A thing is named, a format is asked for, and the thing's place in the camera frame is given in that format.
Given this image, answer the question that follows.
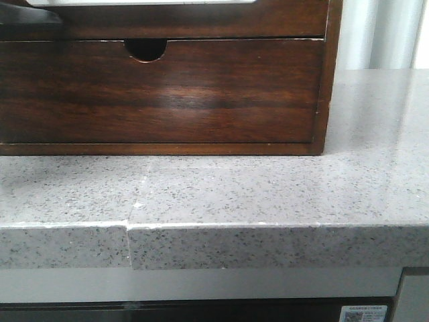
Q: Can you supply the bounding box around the white QR code label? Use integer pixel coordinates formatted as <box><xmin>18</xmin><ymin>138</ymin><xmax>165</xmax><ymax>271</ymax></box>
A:
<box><xmin>339</xmin><ymin>305</ymin><xmax>388</xmax><ymax>322</ymax></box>

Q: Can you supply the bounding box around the wooden drawer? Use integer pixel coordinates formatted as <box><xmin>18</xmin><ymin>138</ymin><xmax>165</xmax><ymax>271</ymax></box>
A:
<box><xmin>1</xmin><ymin>39</ymin><xmax>324</xmax><ymax>144</ymax></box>
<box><xmin>1</xmin><ymin>1</ymin><xmax>329</xmax><ymax>41</ymax></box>

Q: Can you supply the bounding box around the dark appliance under counter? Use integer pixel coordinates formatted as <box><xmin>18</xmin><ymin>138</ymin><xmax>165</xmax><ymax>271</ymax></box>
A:
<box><xmin>1</xmin><ymin>297</ymin><xmax>393</xmax><ymax>321</ymax></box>

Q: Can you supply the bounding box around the white curtain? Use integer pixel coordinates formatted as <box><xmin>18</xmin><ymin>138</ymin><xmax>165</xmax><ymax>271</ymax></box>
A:
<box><xmin>336</xmin><ymin>0</ymin><xmax>428</xmax><ymax>70</ymax></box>

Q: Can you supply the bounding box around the dark wooden drawer cabinet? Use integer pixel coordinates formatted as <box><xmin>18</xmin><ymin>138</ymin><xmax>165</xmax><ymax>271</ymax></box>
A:
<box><xmin>1</xmin><ymin>1</ymin><xmax>343</xmax><ymax>156</ymax></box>

